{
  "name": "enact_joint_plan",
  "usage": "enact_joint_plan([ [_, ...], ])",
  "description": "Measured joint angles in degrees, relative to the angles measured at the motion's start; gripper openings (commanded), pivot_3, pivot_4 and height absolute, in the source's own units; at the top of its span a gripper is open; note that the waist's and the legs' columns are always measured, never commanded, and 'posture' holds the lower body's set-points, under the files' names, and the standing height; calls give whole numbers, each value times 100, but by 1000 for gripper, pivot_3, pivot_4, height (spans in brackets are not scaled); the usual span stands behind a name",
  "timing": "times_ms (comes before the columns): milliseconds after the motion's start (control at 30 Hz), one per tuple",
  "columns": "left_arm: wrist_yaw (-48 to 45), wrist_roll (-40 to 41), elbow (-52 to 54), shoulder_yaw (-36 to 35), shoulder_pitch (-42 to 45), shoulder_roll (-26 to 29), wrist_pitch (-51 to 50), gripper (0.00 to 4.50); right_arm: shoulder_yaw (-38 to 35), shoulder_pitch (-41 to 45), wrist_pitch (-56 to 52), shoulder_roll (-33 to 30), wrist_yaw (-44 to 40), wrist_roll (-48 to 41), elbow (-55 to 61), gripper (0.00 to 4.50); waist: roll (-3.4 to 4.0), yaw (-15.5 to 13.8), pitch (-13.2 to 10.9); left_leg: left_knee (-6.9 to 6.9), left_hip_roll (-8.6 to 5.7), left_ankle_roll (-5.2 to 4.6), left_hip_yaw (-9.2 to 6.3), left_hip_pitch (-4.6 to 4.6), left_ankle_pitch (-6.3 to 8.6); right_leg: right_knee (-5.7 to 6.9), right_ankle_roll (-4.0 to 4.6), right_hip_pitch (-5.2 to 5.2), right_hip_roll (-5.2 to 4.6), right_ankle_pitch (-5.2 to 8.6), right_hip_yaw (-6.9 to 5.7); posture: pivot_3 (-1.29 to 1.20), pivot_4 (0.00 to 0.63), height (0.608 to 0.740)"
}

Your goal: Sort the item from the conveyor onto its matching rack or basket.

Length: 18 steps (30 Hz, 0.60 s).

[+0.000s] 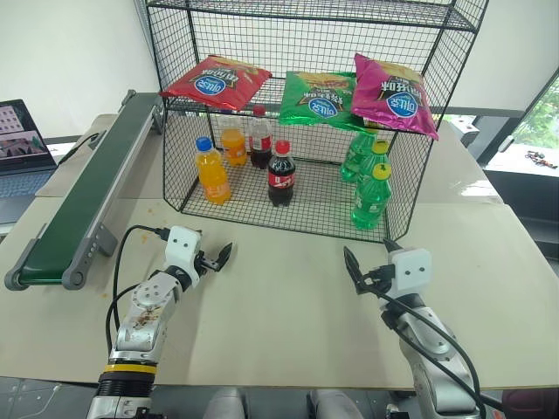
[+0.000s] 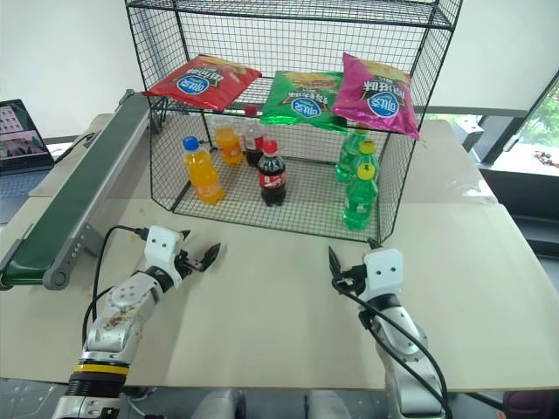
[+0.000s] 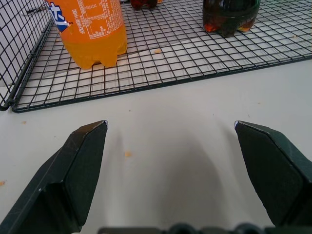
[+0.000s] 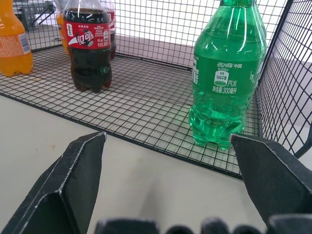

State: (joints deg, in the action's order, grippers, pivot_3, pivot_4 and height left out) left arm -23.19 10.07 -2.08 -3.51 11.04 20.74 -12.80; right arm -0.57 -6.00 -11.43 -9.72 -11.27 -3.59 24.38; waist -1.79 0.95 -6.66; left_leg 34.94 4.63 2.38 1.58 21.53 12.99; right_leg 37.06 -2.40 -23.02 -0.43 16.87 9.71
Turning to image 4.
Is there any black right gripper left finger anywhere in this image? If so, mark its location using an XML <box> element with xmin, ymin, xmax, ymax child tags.
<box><xmin>0</xmin><ymin>131</ymin><xmax>107</xmax><ymax>234</ymax></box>

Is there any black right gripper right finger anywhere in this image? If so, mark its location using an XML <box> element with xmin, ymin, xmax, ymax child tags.
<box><xmin>230</xmin><ymin>133</ymin><xmax>312</xmax><ymax>234</ymax></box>

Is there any green soda bottle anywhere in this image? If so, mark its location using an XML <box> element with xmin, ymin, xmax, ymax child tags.
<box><xmin>188</xmin><ymin>0</ymin><xmax>268</xmax><ymax>150</ymax></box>
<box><xmin>251</xmin><ymin>0</ymin><xmax>267</xmax><ymax>81</ymax></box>

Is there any red label cola bottle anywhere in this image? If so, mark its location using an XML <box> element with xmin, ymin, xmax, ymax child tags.
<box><xmin>106</xmin><ymin>0</ymin><xmax>117</xmax><ymax>60</ymax></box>
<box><xmin>63</xmin><ymin>0</ymin><xmax>113</xmax><ymax>93</ymax></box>

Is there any orange soda bottle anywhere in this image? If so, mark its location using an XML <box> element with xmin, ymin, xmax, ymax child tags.
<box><xmin>56</xmin><ymin>11</ymin><xmax>70</xmax><ymax>56</ymax></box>
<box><xmin>0</xmin><ymin>0</ymin><xmax>34</xmax><ymax>76</ymax></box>

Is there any black wire mesh basket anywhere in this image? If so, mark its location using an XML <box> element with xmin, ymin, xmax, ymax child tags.
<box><xmin>0</xmin><ymin>0</ymin><xmax>312</xmax><ymax>181</ymax></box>

